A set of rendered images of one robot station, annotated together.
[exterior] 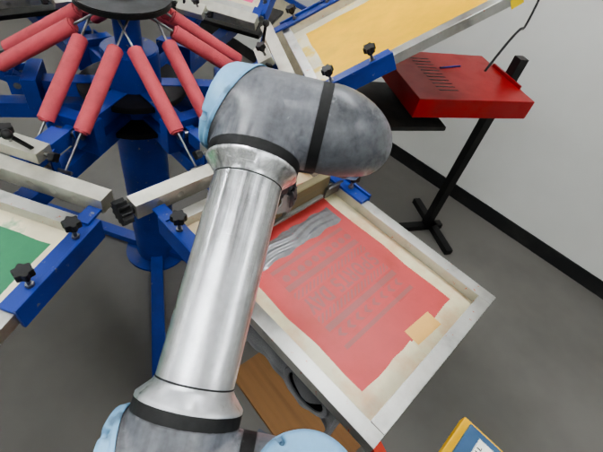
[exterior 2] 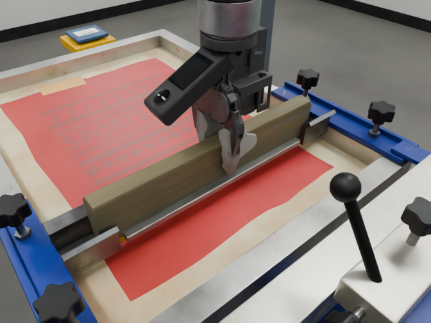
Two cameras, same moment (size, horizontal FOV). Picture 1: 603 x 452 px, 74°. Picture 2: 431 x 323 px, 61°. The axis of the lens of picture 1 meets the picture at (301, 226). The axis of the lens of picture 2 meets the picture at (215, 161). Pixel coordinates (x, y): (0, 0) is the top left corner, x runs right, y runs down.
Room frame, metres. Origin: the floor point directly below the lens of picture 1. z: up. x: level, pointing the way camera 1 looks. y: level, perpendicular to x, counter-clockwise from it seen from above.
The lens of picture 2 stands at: (1.29, 0.20, 1.38)
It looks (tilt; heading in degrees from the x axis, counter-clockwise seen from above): 40 degrees down; 196
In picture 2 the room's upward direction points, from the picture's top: straight up
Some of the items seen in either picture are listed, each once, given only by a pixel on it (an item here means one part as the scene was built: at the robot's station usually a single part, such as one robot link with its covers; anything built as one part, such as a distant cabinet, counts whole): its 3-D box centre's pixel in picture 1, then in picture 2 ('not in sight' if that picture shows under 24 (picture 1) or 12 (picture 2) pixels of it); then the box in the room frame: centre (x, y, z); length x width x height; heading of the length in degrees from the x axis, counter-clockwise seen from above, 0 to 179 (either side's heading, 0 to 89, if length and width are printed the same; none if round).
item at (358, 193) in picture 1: (331, 180); (51, 289); (1.11, -0.06, 0.98); 0.30 x 0.05 x 0.07; 55
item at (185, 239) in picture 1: (196, 254); (333, 127); (0.66, 0.26, 0.98); 0.30 x 0.05 x 0.07; 55
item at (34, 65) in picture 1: (135, 87); not in sight; (1.35, 0.76, 0.99); 0.82 x 0.79 x 0.12; 55
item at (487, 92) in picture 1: (450, 83); not in sight; (1.95, -0.53, 1.06); 0.61 x 0.46 x 0.12; 115
